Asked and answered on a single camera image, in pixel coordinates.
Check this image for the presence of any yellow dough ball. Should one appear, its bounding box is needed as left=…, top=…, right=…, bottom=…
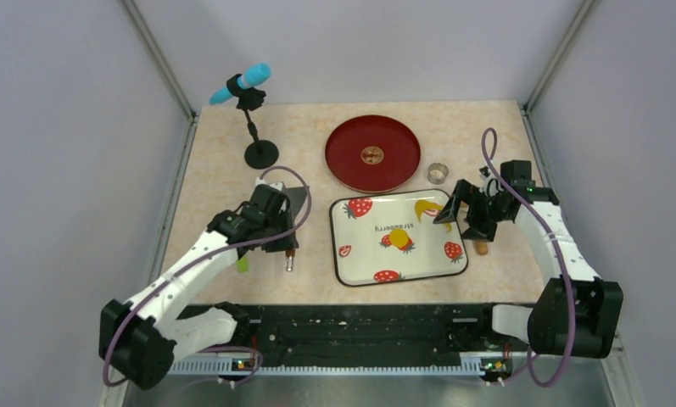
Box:
left=388, top=229, right=412, bottom=250

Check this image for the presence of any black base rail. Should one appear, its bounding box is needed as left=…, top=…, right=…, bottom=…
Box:
left=174, top=299, right=533, bottom=369

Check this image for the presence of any black microphone stand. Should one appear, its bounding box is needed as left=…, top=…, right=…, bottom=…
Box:
left=236, top=88, right=279, bottom=170

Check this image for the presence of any blue microphone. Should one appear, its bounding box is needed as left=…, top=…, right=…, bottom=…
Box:
left=209, top=63, right=272, bottom=105

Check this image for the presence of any red round tray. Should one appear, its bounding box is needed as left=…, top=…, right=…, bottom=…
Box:
left=324, top=114, right=422, bottom=193

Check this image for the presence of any metal scraper wooden handle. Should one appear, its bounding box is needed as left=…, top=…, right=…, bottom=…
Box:
left=284, top=187, right=309, bottom=272

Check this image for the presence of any strawberry pattern white tray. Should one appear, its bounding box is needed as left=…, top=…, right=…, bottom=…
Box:
left=329, top=189, right=469, bottom=287

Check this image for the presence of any metal ring cutter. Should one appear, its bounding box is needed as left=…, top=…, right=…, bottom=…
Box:
left=427, top=163, right=449, bottom=185

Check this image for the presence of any wooden roller pin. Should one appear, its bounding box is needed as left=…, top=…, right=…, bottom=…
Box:
left=474, top=241, right=489, bottom=256

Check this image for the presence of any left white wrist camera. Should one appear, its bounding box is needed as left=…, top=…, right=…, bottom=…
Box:
left=255, top=177, right=285, bottom=192

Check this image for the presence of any green small block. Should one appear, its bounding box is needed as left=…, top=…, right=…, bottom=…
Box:
left=236, top=257, right=249, bottom=273

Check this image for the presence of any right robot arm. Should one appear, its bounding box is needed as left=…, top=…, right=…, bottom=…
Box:
left=434, top=160, right=623, bottom=359

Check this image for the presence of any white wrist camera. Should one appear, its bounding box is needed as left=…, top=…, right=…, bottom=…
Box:
left=255, top=177, right=285, bottom=192
left=479, top=166, right=502, bottom=198

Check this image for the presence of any aluminium frame bar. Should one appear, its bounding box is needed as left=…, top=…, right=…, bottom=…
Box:
left=167, top=343, right=511, bottom=378

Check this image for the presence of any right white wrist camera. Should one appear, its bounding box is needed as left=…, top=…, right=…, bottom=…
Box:
left=479, top=166, right=502, bottom=198

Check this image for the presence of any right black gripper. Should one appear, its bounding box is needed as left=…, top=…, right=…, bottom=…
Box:
left=434, top=179, right=511, bottom=243

